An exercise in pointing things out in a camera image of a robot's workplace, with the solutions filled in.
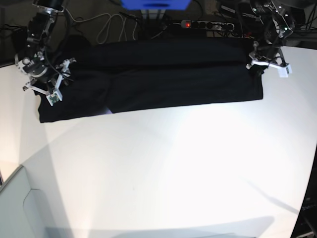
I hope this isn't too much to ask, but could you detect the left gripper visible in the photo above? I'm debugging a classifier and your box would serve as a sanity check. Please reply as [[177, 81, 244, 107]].
[[249, 41, 285, 77]]

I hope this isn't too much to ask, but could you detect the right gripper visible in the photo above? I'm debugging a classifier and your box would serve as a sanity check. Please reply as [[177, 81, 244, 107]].
[[14, 53, 61, 90]]

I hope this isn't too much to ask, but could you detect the black T-shirt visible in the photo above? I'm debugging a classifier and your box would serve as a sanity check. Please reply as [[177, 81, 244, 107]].
[[38, 38, 264, 123]]

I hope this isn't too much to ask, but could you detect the grey power strip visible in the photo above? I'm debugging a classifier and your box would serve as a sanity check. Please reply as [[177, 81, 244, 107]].
[[180, 20, 235, 32]]

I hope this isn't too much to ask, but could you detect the blue box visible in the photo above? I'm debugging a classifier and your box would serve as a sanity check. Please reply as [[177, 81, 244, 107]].
[[121, 0, 191, 10]]

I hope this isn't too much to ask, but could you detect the grey plastic panel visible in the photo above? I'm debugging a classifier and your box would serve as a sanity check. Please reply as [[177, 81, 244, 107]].
[[0, 166, 74, 238]]

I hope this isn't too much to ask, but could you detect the white coiled cable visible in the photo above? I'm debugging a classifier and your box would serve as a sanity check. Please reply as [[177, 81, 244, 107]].
[[53, 0, 164, 45]]

